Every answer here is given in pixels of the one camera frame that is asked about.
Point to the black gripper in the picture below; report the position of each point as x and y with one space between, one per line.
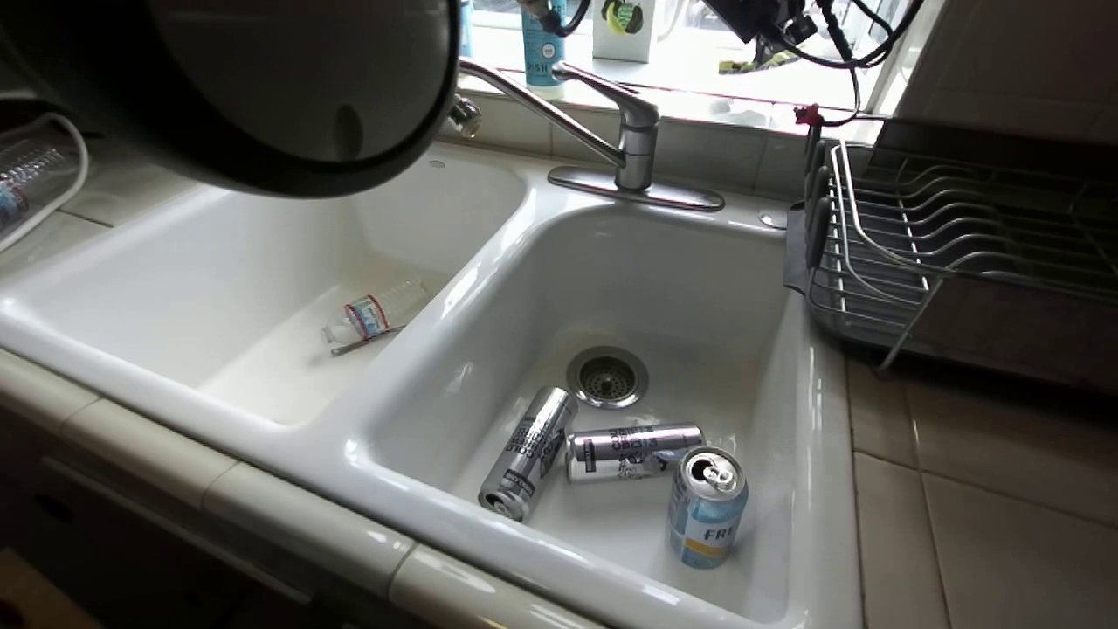
774 24

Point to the teal bottle on sill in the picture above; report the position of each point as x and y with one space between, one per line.
541 40

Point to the right basin drain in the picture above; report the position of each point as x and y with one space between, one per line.
611 378

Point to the white double kitchen sink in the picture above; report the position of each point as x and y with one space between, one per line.
204 311

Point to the silver beverage can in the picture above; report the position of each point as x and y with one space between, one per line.
526 458
630 452

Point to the blue and silver soda can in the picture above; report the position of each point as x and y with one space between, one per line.
707 505

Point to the clear plastic cup red stripe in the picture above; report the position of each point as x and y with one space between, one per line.
375 311

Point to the clear plastic water bottle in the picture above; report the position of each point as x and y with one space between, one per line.
43 165

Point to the black wire dish rack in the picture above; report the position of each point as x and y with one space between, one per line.
966 247

